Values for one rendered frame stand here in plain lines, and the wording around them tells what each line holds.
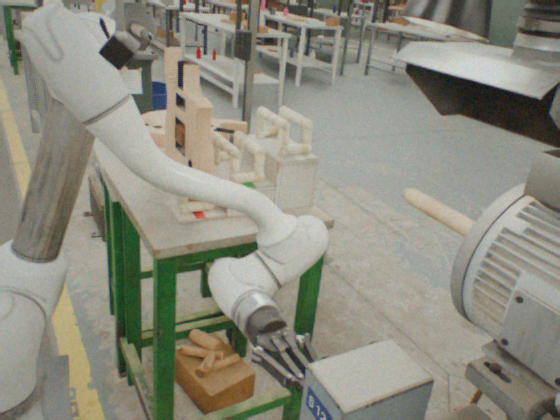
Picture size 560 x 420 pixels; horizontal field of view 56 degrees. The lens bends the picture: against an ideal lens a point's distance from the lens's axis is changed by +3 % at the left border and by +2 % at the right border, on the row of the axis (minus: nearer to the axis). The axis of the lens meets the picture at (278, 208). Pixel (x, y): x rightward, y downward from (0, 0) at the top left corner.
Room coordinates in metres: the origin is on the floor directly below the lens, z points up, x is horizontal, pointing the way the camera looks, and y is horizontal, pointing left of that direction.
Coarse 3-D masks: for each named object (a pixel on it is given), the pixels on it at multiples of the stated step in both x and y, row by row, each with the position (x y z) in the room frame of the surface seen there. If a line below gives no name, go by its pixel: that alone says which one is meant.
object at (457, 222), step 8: (408, 192) 0.92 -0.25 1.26; (416, 192) 0.91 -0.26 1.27; (408, 200) 0.91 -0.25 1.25; (416, 200) 0.90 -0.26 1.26; (424, 200) 0.89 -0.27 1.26; (432, 200) 0.88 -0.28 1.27; (416, 208) 0.90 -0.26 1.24; (424, 208) 0.88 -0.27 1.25; (432, 208) 0.86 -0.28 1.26; (440, 208) 0.85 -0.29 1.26; (448, 208) 0.85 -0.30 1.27; (432, 216) 0.86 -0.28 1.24; (440, 216) 0.84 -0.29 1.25; (448, 216) 0.83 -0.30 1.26; (456, 216) 0.82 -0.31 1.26; (464, 216) 0.82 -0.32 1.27; (448, 224) 0.83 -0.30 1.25; (456, 224) 0.81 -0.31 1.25; (464, 224) 0.80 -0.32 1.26; (472, 224) 0.79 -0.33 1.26; (464, 232) 0.79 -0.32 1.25
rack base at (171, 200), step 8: (160, 192) 1.51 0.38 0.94; (168, 200) 1.45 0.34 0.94; (176, 200) 1.46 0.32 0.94; (168, 208) 1.41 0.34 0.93; (176, 208) 1.40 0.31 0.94; (216, 208) 1.43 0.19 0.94; (176, 216) 1.35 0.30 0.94; (184, 216) 1.35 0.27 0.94; (192, 216) 1.36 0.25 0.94; (208, 216) 1.37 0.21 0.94; (216, 216) 1.38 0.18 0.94; (224, 216) 1.39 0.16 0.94
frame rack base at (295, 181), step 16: (272, 144) 1.63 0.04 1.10; (288, 144) 1.65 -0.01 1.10; (272, 160) 1.50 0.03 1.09; (288, 160) 1.49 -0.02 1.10; (304, 160) 1.51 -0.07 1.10; (272, 176) 1.49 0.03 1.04; (288, 176) 1.49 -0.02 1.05; (304, 176) 1.52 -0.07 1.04; (288, 192) 1.49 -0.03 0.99; (304, 192) 1.52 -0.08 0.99; (288, 208) 1.50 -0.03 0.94
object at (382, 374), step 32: (352, 352) 0.61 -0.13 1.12; (384, 352) 0.62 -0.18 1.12; (320, 384) 0.54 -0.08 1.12; (352, 384) 0.54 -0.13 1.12; (384, 384) 0.55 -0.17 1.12; (416, 384) 0.56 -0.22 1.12; (320, 416) 0.53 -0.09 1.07; (352, 416) 0.50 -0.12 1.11; (384, 416) 0.53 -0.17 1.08; (416, 416) 0.56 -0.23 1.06
